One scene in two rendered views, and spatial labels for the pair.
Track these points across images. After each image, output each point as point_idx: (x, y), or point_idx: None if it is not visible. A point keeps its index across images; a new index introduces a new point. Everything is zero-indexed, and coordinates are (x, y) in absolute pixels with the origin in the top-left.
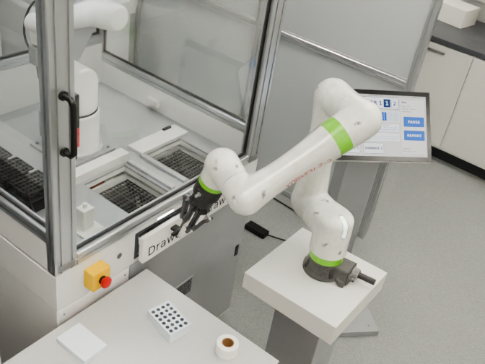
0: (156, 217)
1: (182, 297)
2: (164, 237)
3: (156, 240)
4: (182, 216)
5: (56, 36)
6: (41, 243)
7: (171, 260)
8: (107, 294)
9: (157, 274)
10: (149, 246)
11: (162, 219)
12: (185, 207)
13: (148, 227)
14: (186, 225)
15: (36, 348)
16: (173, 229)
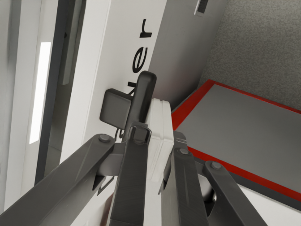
0: (20, 158)
1: (252, 202)
2: (110, 132)
3: None
4: (102, 180)
5: None
6: None
7: (163, 26)
8: (105, 209)
9: (156, 69)
10: (95, 194)
11: (52, 106)
12: (66, 219)
13: (36, 181)
14: (154, 176)
15: None
16: (114, 126)
